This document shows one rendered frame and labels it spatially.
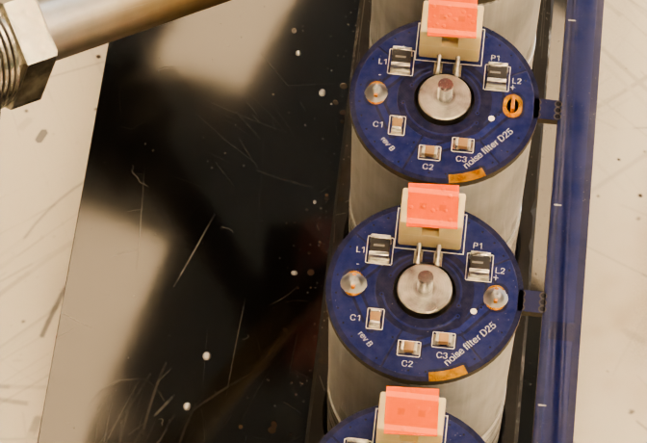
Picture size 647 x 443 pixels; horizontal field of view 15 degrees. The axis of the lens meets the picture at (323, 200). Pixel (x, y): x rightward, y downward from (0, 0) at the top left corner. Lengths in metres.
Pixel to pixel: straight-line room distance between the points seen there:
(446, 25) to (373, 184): 0.02
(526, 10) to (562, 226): 0.04
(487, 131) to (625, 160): 0.07
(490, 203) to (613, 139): 0.07
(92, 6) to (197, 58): 0.09
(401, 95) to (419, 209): 0.02
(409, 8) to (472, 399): 0.06
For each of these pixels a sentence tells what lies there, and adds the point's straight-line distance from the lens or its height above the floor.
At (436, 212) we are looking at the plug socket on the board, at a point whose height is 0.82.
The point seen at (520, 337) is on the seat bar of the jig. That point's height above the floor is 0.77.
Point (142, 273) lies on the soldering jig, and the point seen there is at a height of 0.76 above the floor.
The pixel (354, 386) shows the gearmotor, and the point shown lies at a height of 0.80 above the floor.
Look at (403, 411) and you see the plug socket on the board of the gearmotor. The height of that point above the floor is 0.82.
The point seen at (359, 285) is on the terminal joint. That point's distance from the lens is 0.31.
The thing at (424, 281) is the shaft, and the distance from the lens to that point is 0.31.
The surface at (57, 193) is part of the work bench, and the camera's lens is 0.39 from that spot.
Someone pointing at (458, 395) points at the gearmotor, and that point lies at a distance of 0.31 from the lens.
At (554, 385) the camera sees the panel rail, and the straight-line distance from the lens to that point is 0.31.
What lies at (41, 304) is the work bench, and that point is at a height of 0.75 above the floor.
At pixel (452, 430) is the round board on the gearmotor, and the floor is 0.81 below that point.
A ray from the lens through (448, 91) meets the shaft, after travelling 0.32.
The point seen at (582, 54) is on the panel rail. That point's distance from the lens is 0.33.
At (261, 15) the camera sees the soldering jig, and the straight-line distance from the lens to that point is 0.39.
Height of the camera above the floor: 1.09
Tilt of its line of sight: 62 degrees down
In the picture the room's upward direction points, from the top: straight up
